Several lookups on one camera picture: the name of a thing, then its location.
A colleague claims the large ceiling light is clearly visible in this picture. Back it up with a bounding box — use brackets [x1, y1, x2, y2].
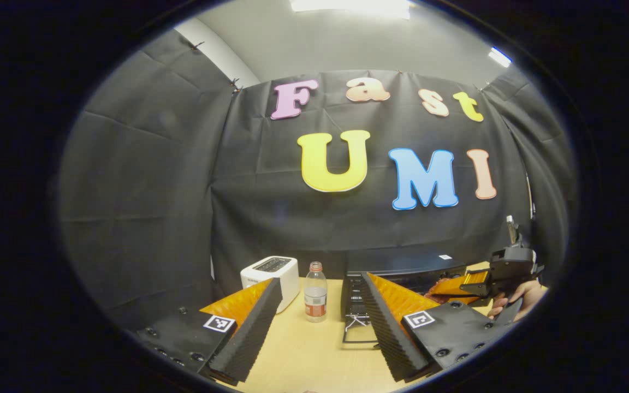
[290, 0, 411, 20]

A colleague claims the black electric oven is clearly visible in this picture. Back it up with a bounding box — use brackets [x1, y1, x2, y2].
[341, 247, 492, 346]

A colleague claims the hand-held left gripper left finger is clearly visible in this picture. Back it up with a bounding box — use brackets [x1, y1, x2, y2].
[134, 277, 284, 385]

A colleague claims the clear plastic bottle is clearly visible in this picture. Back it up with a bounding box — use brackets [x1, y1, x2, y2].
[304, 261, 329, 323]

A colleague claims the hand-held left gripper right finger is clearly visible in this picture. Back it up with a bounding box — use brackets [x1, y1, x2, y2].
[359, 271, 512, 383]

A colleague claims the white toaster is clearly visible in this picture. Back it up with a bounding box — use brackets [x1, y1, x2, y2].
[240, 255, 301, 314]

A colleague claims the small ceiling light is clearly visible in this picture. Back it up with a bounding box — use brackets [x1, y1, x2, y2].
[488, 47, 513, 68]

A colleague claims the black backdrop cloth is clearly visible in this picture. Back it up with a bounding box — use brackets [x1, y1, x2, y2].
[58, 27, 577, 331]

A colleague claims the red meat piece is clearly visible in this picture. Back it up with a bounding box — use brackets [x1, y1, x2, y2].
[424, 277, 449, 299]

